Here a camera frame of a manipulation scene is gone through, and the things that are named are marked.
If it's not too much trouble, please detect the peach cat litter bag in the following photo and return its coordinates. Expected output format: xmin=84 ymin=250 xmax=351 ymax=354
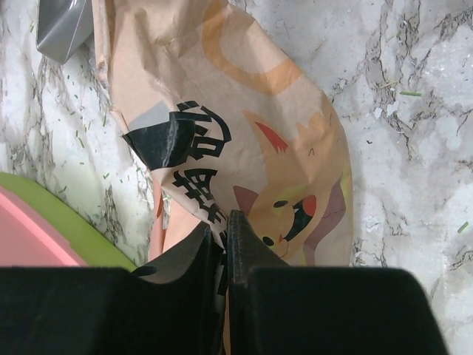
xmin=92 ymin=1 xmax=353 ymax=266

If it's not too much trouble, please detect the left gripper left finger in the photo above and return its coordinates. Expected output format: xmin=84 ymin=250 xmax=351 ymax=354
xmin=1 ymin=223 xmax=222 ymax=354

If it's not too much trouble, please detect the grey metal scoop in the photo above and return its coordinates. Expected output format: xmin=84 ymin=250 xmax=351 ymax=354
xmin=36 ymin=0 xmax=93 ymax=64

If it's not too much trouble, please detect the pink green litter box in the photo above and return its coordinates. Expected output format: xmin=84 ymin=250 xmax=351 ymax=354
xmin=1 ymin=172 xmax=136 ymax=271

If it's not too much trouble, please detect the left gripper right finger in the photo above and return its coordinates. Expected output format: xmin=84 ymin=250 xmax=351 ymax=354
xmin=227 ymin=211 xmax=447 ymax=354

